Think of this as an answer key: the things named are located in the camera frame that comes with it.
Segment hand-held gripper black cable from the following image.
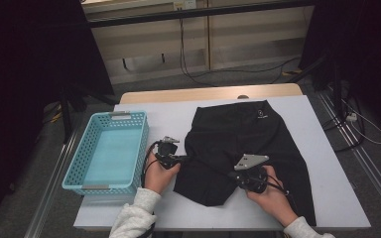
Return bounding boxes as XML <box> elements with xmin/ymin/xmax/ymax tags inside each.
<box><xmin>138</xmin><ymin>140</ymin><xmax>163</xmax><ymax>238</ymax></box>
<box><xmin>264</xmin><ymin>174</ymin><xmax>292</xmax><ymax>196</ymax></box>

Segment black pants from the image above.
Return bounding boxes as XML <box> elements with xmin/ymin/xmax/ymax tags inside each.
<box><xmin>173</xmin><ymin>99</ymin><xmax>317</xmax><ymax>227</ymax></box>

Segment light blue plastic basket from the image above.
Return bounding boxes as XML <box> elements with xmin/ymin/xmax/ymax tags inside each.
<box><xmin>62</xmin><ymin>110</ymin><xmax>150</xmax><ymax>196</ymax></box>

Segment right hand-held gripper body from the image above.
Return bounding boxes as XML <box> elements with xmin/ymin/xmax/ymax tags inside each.
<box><xmin>233</xmin><ymin>154</ymin><xmax>270</xmax><ymax>194</ymax></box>

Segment left hand-held gripper black cable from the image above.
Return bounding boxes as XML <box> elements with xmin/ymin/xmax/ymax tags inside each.
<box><xmin>138</xmin><ymin>140</ymin><xmax>163</xmax><ymax>238</ymax></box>

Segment thin black floor cable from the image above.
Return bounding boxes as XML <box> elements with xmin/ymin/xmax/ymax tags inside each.
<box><xmin>190</xmin><ymin>57</ymin><xmax>302</xmax><ymax>80</ymax></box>

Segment person's left hand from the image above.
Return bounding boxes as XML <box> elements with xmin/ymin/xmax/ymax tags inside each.
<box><xmin>144</xmin><ymin>152</ymin><xmax>182</xmax><ymax>195</ymax></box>

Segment person's right hand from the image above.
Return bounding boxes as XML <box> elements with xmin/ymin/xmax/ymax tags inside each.
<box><xmin>246</xmin><ymin>166</ymin><xmax>299</xmax><ymax>228</ymax></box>

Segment white wall socket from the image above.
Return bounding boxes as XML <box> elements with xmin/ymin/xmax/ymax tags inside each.
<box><xmin>173</xmin><ymin>0</ymin><xmax>197</xmax><ymax>10</ymax></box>

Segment aluminium floor rail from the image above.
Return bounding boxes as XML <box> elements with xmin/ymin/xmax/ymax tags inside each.
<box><xmin>24</xmin><ymin>130</ymin><xmax>80</xmax><ymax>238</ymax></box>
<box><xmin>317</xmin><ymin>90</ymin><xmax>381</xmax><ymax>217</ymax></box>

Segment white table cover board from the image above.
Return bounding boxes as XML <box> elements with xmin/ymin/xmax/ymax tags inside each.
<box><xmin>73</xmin><ymin>94</ymin><xmax>372</xmax><ymax>231</ymax></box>

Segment light wooden table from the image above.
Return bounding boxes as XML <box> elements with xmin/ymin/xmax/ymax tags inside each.
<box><xmin>118</xmin><ymin>82</ymin><xmax>304</xmax><ymax>105</ymax></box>

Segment white looped cable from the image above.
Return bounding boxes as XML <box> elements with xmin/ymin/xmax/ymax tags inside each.
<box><xmin>340</xmin><ymin>98</ymin><xmax>381</xmax><ymax>146</ymax></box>

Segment bundle of black cables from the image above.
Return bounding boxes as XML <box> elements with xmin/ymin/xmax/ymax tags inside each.
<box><xmin>321</xmin><ymin>95</ymin><xmax>366</xmax><ymax>153</ymax></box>

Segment black horizontal metal bar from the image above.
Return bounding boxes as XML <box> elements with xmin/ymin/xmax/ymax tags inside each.
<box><xmin>86</xmin><ymin>0</ymin><xmax>316</xmax><ymax>29</ymax></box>

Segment black metal stand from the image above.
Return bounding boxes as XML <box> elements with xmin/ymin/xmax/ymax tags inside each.
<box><xmin>59</xmin><ymin>83</ymin><xmax>120</xmax><ymax>145</ymax></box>
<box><xmin>286</xmin><ymin>53</ymin><xmax>345</xmax><ymax>117</ymax></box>

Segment black curtain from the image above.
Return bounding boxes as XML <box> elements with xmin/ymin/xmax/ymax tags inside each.
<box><xmin>299</xmin><ymin>0</ymin><xmax>381</xmax><ymax>140</ymax></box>
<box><xmin>0</xmin><ymin>0</ymin><xmax>115</xmax><ymax>229</ymax></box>

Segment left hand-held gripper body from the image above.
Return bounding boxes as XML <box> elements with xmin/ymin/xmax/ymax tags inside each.
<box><xmin>154</xmin><ymin>136</ymin><xmax>181</xmax><ymax>171</ymax></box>

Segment right hand-held gripper black cable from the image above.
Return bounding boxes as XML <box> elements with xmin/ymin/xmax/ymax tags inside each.
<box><xmin>264</xmin><ymin>174</ymin><xmax>292</xmax><ymax>196</ymax></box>

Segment black hanging wall cable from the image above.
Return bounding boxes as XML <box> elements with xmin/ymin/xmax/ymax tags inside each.
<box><xmin>178</xmin><ymin>18</ymin><xmax>219</xmax><ymax>88</ymax></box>

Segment yellow strip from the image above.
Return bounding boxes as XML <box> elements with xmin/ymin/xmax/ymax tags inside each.
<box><xmin>43</xmin><ymin>103</ymin><xmax>64</xmax><ymax>124</ymax></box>
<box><xmin>281</xmin><ymin>67</ymin><xmax>303</xmax><ymax>77</ymax></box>

